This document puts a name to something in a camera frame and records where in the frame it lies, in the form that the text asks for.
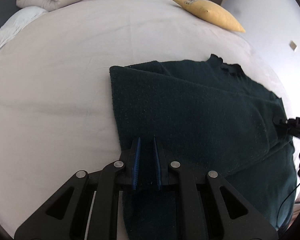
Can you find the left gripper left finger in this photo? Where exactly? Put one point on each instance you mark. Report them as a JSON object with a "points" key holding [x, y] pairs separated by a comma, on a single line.
{"points": [[131, 160]]}

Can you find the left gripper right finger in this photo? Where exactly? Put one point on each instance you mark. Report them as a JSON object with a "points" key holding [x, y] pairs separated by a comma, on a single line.
{"points": [[162, 160]]}

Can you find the dark green knit sweater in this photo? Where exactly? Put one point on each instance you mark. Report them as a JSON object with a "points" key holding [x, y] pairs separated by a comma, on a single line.
{"points": [[211, 116]]}

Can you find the white bed sheet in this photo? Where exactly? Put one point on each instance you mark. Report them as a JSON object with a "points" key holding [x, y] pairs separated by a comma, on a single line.
{"points": [[56, 113]]}

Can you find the yellow pillow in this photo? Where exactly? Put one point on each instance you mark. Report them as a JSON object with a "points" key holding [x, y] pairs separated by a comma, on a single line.
{"points": [[212, 13]]}

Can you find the wall socket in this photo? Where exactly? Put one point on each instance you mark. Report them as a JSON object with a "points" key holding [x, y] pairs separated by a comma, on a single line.
{"points": [[293, 45]]}

